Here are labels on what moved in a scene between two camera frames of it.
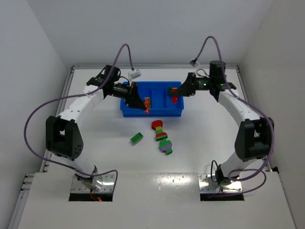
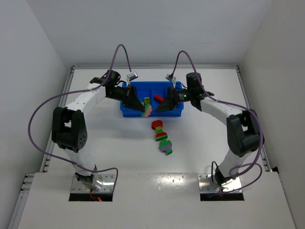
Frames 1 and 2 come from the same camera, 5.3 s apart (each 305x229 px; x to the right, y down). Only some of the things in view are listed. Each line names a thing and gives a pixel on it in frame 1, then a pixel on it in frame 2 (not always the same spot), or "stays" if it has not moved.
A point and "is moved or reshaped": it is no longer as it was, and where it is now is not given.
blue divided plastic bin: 161,102 stays
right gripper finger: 186,89 -> 167,105
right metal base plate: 206,185 stays
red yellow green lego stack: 157,125 stays
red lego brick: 174,98 is moved or reshaped
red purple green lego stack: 147,103 is moved or reshaped
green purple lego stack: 166,146 stays
